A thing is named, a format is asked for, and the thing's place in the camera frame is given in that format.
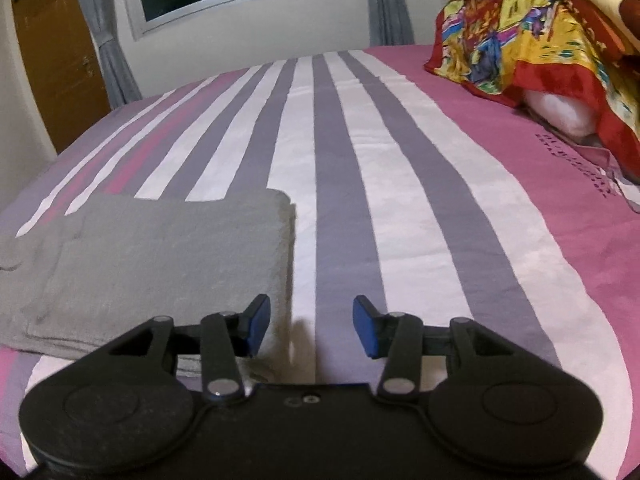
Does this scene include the grey pants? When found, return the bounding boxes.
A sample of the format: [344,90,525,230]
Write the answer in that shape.
[1,190,295,380]

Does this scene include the pink striped bed sheet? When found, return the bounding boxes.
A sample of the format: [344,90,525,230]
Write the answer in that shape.
[1,47,639,479]

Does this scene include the white pillow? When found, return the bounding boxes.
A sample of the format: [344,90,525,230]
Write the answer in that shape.
[523,90,597,141]

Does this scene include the colourful red yellow blanket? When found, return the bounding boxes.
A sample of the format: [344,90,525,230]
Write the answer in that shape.
[425,0,639,178]

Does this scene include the grey curtain right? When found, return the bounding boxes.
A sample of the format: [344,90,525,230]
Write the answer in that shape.
[368,0,414,47]

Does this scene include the grey curtain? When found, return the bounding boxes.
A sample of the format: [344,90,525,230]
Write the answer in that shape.
[368,0,414,47]
[78,0,141,108]

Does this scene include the brown wooden door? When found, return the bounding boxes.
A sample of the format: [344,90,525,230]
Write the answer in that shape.
[12,0,111,153]

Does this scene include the grey curtain left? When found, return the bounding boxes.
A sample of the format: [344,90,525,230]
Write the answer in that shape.
[78,0,141,108]

